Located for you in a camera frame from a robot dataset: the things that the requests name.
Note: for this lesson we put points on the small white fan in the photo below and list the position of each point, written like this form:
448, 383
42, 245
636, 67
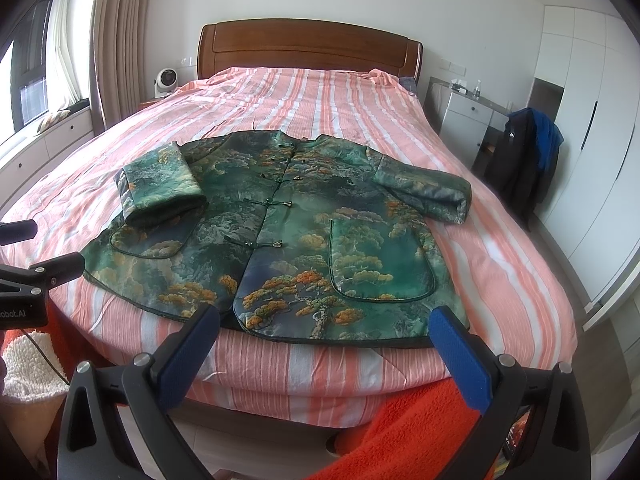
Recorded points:
165, 82

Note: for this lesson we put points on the white window bench cabinet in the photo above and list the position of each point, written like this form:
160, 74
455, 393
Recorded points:
29, 156

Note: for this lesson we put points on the white desk with drawers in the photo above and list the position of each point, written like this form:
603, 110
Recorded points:
464, 123

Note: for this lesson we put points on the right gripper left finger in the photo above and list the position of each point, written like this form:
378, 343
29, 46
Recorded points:
93, 441

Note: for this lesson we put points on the white wardrobe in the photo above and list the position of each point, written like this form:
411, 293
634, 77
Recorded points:
592, 210

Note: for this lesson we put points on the white fluffy cloth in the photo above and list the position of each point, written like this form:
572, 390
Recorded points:
33, 371

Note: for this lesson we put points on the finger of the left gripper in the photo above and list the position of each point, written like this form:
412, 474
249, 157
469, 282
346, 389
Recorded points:
44, 275
18, 231

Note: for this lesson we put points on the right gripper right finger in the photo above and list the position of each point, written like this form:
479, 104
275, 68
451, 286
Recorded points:
555, 441

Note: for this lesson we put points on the brown wooden headboard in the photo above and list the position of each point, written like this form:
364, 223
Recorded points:
314, 44

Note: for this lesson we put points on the orange fleece garment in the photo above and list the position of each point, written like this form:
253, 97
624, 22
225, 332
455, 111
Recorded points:
413, 436

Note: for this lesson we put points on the green patterned silk jacket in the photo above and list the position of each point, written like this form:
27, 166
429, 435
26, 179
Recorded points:
324, 241

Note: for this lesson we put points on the pink striped bed cover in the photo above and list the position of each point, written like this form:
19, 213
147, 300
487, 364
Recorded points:
510, 296

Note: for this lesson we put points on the beige curtain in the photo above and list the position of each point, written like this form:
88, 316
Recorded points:
117, 67

